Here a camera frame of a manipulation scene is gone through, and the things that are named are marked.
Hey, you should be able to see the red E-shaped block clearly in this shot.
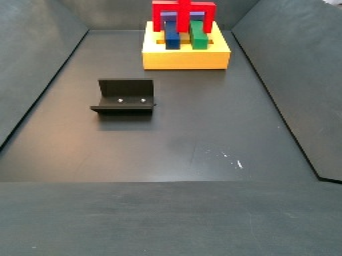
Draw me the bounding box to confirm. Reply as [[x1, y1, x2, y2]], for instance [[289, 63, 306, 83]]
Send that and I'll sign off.
[[153, 0, 217, 33]]

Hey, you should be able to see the yellow base board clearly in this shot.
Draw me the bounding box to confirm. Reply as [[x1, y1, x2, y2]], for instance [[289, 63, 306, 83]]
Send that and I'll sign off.
[[142, 21, 231, 70]]

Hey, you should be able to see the green long block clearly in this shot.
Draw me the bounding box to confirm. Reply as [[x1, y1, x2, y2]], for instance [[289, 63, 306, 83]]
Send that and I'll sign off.
[[190, 20, 209, 50]]

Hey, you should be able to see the blue long block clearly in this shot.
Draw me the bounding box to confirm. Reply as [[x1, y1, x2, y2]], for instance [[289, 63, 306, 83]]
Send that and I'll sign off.
[[165, 21, 181, 50]]

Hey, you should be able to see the black metal bracket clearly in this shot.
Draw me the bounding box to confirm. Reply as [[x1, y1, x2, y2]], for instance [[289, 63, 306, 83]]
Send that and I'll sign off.
[[91, 78, 155, 114]]

